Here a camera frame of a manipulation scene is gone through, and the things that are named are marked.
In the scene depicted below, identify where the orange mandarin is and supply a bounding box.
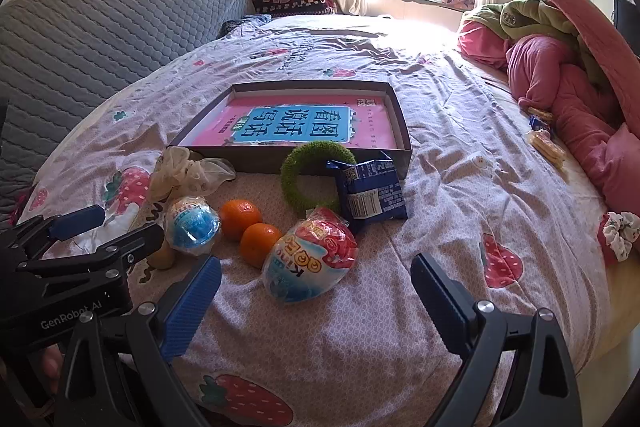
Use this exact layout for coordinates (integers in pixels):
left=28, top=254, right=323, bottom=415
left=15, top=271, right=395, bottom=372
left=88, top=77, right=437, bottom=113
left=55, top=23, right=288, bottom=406
left=219, top=199, right=263, bottom=242
left=239, top=223, right=284, bottom=269

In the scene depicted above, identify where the dark patterned cloth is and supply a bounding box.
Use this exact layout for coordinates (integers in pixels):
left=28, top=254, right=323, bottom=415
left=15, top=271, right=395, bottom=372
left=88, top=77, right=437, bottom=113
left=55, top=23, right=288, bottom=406
left=221, top=14, right=273, bottom=36

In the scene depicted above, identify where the grey quilted headboard cover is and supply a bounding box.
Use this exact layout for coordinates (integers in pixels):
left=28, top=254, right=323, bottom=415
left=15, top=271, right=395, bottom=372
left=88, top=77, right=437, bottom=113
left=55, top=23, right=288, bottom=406
left=0, top=0, right=251, bottom=218

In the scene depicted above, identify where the black television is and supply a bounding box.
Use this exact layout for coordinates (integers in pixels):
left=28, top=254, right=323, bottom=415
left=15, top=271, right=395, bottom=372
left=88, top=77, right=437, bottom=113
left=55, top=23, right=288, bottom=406
left=614, top=0, right=640, bottom=58

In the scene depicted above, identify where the large pink quilted cushion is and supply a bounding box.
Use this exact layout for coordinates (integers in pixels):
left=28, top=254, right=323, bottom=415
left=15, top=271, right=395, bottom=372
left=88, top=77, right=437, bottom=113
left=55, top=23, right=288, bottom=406
left=500, top=0, right=640, bottom=138

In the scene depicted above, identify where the small blue candy packet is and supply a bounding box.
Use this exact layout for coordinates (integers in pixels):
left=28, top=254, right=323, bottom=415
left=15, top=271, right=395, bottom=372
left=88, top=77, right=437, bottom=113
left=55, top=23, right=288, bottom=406
left=529, top=107, right=553, bottom=138

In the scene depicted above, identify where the green fuzzy ring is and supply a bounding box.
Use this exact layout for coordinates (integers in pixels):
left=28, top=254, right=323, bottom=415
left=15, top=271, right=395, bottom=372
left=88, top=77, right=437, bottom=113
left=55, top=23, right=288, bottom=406
left=280, top=142, right=358, bottom=212

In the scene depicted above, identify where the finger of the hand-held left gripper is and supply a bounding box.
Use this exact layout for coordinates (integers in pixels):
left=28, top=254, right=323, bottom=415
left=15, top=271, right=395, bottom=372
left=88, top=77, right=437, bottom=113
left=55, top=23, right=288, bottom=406
left=17, top=223, right=166, bottom=279
left=7, top=205, right=107, bottom=258

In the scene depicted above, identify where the yellow cracker packet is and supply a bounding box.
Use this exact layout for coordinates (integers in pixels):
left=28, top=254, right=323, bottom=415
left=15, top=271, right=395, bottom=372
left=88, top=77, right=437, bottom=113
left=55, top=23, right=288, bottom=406
left=525, top=129, right=566, bottom=168

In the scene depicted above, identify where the green fleece blanket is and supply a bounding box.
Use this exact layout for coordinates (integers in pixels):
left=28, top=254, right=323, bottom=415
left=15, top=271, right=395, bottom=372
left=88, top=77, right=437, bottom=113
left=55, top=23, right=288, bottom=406
left=462, top=0, right=608, bottom=82

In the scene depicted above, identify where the shallow grey cardboard box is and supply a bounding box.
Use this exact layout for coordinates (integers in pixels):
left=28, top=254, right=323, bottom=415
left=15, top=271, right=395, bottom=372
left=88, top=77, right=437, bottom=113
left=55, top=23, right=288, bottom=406
left=167, top=79, right=413, bottom=182

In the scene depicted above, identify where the beige sheer scrunchie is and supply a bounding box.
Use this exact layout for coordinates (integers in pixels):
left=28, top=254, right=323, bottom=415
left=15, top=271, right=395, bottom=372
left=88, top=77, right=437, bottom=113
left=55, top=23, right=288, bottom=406
left=149, top=147, right=237, bottom=208

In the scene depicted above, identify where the person's left hand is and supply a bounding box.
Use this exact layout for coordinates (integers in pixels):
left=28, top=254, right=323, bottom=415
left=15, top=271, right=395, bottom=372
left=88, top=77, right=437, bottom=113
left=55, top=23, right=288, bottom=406
left=42, top=347, right=63, bottom=390

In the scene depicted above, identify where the large red white egg toy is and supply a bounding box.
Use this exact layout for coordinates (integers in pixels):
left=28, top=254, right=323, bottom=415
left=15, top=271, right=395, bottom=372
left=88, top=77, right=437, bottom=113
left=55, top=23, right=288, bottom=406
left=262, top=206, right=358, bottom=305

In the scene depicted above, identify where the pink book with blue label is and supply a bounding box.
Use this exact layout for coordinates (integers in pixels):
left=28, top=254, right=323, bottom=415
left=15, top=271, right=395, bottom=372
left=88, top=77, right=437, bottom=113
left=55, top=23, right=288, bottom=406
left=187, top=94, right=398, bottom=150

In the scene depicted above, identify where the small blue egg toy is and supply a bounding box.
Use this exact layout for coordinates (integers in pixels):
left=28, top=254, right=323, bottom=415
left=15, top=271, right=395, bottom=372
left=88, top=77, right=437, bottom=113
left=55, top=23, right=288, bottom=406
left=164, top=196, right=222, bottom=256

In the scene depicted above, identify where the blue snack packet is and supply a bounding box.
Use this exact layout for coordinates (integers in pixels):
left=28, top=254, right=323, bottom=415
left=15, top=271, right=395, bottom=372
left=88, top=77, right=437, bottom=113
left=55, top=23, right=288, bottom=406
left=326, top=151, right=409, bottom=222

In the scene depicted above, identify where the dark checkered folded blanket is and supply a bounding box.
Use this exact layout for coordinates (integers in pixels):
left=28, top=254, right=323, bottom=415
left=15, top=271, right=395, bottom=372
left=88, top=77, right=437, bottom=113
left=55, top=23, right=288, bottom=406
left=251, top=0, right=336, bottom=16

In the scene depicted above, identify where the white floral scrunchie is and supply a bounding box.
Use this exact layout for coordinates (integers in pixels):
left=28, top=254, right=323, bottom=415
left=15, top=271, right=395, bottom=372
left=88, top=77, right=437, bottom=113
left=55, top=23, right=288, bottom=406
left=598, top=211, right=640, bottom=263

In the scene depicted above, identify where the small tan walnut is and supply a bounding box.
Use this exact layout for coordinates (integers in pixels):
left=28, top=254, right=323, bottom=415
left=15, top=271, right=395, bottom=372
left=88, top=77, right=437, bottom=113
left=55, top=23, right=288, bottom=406
left=150, top=237, right=176, bottom=270

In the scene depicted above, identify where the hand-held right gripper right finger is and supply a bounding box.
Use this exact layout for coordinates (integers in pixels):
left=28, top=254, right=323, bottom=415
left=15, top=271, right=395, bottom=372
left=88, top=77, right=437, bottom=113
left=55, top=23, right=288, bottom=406
left=410, top=253, right=583, bottom=427

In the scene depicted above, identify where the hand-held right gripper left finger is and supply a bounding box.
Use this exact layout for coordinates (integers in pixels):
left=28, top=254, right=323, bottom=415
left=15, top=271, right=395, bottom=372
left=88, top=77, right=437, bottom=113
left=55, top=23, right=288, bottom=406
left=52, top=255, right=223, bottom=427

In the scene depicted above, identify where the pink quilt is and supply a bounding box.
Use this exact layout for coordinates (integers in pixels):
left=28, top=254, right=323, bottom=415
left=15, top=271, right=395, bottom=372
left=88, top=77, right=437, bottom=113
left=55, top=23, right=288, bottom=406
left=457, top=19, right=640, bottom=228

